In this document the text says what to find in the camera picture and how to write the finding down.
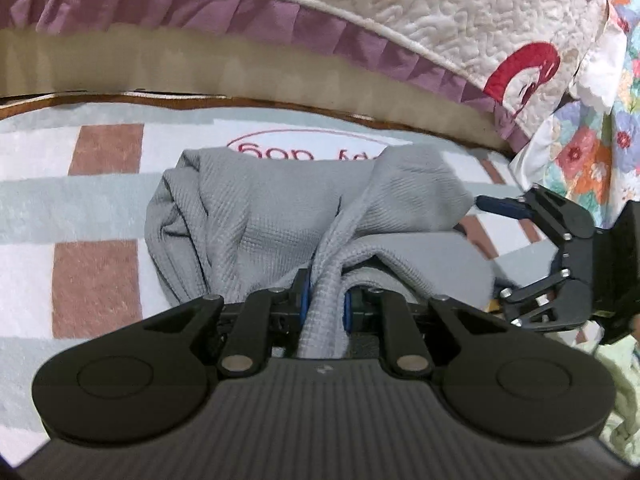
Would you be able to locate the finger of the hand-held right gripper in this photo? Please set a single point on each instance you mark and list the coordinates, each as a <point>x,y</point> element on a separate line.
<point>560,300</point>
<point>550,212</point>

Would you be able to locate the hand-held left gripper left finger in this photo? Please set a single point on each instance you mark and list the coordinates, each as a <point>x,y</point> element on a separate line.
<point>303,302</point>

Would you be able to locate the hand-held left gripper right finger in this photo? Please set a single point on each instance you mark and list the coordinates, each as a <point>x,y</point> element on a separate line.
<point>348,315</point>

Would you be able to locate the grey knit shirt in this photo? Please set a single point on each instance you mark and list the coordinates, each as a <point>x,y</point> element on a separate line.
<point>240,220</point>

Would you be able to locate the white floral cloth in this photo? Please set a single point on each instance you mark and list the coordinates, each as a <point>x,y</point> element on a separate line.
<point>590,150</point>

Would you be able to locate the light green cloth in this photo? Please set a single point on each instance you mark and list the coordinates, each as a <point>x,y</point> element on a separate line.
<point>620,390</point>

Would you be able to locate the checkered pastel blanket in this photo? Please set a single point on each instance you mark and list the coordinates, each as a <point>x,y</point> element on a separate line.
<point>100,185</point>

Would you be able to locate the white quilted bedspread purple ruffle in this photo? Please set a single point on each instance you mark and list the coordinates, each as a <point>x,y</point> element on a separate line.
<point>425,10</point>

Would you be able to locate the beige mattress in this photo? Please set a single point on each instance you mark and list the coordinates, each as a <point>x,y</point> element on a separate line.
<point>200,75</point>

